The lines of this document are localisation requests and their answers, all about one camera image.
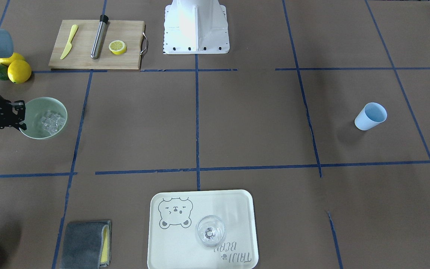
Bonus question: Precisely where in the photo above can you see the green ceramic bowl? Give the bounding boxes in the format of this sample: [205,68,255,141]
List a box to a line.
[19,97,68,140]

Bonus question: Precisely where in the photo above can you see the light blue plastic cup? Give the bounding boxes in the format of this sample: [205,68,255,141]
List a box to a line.
[354,102,387,131]

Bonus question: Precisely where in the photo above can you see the large yellow lemon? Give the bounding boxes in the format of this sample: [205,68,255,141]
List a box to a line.
[7,60,32,84]

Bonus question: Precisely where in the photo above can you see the small yellow lemon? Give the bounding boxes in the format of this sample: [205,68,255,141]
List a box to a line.
[0,52,25,67]

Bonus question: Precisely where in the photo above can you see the steel cylinder tool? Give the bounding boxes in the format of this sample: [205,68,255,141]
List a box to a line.
[90,14,109,59]

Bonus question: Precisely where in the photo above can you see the yellow plastic knife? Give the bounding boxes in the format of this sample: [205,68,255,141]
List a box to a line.
[60,24,78,60]

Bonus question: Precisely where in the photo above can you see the halved lemon slice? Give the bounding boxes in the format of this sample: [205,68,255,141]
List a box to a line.
[109,40,127,55]

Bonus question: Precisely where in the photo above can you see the wooden cutting board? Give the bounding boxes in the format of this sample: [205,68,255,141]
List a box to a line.
[49,20,145,70]

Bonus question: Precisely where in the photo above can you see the folded grey cloth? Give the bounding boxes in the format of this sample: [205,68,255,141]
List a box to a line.
[60,220,112,269]

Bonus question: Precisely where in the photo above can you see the clear wine glass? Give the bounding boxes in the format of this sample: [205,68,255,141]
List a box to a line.
[196,215,227,248]

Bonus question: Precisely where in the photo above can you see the cream bear serving tray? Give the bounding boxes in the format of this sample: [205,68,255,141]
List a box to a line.
[147,189,259,269]

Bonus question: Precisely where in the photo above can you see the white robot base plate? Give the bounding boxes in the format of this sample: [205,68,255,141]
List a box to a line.
[163,0,230,55]

